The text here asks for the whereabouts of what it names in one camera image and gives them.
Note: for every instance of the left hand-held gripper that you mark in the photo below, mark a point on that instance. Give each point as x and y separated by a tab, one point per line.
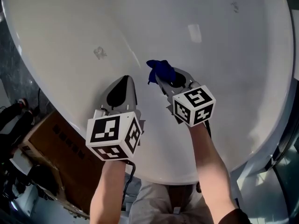
105	129

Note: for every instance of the white bathtub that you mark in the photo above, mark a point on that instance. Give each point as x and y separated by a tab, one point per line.
163	31

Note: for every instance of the dark glass window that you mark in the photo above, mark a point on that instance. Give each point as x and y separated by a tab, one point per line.
289	171

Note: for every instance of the grey trousers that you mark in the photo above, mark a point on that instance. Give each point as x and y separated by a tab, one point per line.
149	204

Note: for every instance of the person's right forearm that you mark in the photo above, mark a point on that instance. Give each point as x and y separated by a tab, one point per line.
210	167

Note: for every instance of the white low counter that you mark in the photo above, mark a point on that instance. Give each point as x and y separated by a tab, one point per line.
46	209

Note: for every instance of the person's left forearm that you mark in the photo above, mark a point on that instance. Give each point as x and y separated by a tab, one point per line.
107	190

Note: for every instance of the brown cardboard box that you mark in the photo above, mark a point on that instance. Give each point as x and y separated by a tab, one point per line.
65	148

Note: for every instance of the black shirt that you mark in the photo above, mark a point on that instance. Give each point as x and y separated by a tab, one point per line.
236	217

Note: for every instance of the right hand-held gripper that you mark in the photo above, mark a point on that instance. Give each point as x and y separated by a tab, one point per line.
194	106

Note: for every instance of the blue cloth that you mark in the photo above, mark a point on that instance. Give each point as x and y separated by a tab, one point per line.
163	70

